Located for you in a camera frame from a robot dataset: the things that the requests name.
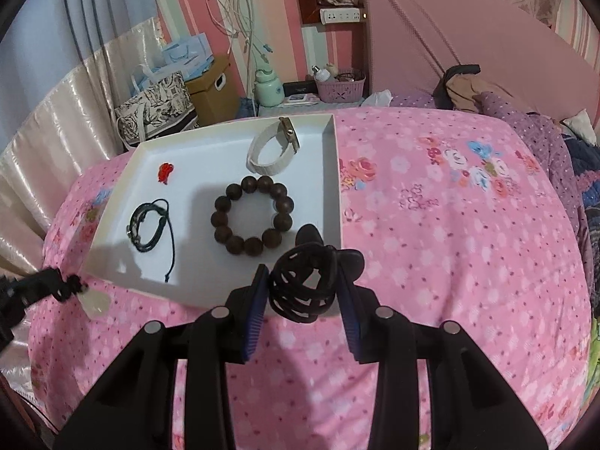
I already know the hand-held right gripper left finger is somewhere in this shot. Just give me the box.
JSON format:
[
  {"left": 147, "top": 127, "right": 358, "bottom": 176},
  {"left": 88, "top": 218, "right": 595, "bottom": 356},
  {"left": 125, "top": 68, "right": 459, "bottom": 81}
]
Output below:
[{"left": 54, "top": 264, "right": 270, "bottom": 450}]

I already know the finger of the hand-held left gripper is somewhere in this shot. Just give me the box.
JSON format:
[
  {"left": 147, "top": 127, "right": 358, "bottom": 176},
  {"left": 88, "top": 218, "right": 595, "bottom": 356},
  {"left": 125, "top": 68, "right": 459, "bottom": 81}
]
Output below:
[{"left": 13, "top": 267, "right": 65, "bottom": 306}]

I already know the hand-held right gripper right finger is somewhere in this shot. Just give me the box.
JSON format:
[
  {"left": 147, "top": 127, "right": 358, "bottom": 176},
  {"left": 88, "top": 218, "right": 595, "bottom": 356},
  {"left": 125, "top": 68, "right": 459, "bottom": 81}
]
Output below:
[{"left": 335, "top": 269, "right": 549, "bottom": 450}]

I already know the black knot jade pendant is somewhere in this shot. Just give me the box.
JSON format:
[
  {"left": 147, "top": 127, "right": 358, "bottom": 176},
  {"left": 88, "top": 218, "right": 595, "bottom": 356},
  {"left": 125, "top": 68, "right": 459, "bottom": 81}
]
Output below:
[{"left": 55, "top": 274, "right": 111, "bottom": 316}]

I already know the white shallow tray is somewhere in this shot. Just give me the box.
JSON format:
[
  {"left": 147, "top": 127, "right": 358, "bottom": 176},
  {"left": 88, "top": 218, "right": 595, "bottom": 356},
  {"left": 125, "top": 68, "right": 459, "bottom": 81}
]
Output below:
[{"left": 84, "top": 113, "right": 343, "bottom": 310}]

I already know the brown wooden bead bracelet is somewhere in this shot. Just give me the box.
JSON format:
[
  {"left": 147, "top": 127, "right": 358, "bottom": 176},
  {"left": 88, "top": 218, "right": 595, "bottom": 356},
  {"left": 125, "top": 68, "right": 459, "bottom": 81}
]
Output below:
[{"left": 213, "top": 175, "right": 294, "bottom": 258}]

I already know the black cord bracelet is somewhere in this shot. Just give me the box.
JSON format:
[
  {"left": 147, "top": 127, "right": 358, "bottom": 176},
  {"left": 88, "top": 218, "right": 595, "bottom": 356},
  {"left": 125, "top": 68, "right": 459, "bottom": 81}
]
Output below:
[{"left": 126, "top": 198, "right": 176, "bottom": 284}]

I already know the white band wristwatch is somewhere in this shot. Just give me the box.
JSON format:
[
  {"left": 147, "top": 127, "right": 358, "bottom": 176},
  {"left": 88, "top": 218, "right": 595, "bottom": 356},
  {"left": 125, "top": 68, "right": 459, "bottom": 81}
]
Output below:
[{"left": 247, "top": 117, "right": 301, "bottom": 176}]

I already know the pink floral bedsheet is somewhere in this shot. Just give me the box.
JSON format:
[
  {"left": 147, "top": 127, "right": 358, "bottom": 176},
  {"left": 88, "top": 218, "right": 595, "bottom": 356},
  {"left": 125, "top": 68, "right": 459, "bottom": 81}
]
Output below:
[{"left": 28, "top": 105, "right": 594, "bottom": 450}]

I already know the cream satin curtain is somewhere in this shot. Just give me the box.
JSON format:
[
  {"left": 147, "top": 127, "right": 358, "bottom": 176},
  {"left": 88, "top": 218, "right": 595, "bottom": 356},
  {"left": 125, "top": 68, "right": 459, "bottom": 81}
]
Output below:
[{"left": 0, "top": 16, "right": 162, "bottom": 273}]

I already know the black white floral bag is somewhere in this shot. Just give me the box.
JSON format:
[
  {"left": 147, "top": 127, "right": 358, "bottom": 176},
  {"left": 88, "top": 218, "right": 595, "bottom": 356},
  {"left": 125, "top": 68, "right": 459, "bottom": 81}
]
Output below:
[{"left": 115, "top": 71, "right": 200, "bottom": 151}]

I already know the tan cardboard box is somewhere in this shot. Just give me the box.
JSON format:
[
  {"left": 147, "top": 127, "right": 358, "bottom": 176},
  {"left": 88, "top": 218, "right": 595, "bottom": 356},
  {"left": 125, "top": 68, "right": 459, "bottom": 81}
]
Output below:
[{"left": 185, "top": 56, "right": 242, "bottom": 125}]

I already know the white crumpled tissue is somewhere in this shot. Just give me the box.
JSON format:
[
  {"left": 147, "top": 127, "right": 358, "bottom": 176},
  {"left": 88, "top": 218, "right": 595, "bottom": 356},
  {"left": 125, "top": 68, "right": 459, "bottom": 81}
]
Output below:
[{"left": 361, "top": 89, "right": 393, "bottom": 108}]

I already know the purple plastic basket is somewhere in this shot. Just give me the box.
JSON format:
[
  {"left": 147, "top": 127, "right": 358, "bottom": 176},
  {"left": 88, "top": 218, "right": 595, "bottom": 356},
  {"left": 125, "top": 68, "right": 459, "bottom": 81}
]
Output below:
[{"left": 314, "top": 77, "right": 366, "bottom": 104}]

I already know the black small box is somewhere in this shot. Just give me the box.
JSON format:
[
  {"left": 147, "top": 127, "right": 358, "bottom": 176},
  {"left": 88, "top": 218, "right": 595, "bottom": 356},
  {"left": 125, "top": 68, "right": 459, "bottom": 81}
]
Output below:
[{"left": 282, "top": 81, "right": 318, "bottom": 97}]

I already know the brown garment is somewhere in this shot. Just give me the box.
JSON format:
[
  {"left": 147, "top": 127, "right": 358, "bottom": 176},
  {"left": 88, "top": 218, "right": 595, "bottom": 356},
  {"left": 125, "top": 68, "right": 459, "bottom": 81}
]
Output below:
[{"left": 445, "top": 74, "right": 498, "bottom": 113}]

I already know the white sheer curtain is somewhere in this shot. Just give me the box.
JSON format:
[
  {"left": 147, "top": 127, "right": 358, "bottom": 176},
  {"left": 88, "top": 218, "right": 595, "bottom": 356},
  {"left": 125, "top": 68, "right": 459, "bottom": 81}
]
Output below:
[{"left": 0, "top": 0, "right": 160, "bottom": 113}]

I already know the light blue gift bag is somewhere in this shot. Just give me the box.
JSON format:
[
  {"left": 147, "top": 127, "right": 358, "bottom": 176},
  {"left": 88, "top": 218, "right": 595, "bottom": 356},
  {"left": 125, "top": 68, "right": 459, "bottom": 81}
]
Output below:
[{"left": 162, "top": 33, "right": 212, "bottom": 80}]

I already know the blue knit blanket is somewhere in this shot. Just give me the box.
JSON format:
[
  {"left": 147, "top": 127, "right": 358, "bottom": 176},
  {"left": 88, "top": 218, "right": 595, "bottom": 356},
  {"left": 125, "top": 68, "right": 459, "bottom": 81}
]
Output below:
[{"left": 565, "top": 136, "right": 600, "bottom": 263}]

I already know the white pillow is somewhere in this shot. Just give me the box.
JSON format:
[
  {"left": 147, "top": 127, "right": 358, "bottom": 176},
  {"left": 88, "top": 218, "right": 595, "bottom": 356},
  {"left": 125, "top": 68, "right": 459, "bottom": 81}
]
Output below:
[{"left": 562, "top": 109, "right": 598, "bottom": 146}]

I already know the pink headboard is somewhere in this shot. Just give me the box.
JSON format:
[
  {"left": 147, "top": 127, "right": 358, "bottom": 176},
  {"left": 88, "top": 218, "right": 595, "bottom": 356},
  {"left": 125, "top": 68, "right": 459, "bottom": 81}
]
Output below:
[{"left": 360, "top": 0, "right": 600, "bottom": 127}]

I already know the white power strip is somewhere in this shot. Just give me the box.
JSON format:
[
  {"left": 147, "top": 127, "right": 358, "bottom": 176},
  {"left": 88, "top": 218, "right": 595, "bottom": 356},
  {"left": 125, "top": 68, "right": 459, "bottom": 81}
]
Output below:
[{"left": 319, "top": 7, "right": 366, "bottom": 24}]

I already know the bundle of white cables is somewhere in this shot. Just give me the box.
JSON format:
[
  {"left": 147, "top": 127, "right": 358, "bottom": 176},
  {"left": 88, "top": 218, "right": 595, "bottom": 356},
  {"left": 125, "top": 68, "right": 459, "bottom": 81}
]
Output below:
[{"left": 204, "top": 0, "right": 275, "bottom": 76}]

